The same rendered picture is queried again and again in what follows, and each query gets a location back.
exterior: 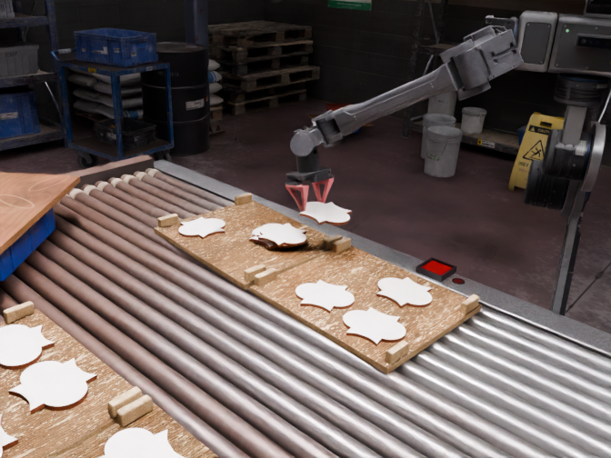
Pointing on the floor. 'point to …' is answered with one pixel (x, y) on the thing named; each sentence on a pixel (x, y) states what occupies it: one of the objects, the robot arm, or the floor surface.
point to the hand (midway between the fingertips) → (312, 205)
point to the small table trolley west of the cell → (85, 149)
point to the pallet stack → (260, 64)
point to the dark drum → (187, 137)
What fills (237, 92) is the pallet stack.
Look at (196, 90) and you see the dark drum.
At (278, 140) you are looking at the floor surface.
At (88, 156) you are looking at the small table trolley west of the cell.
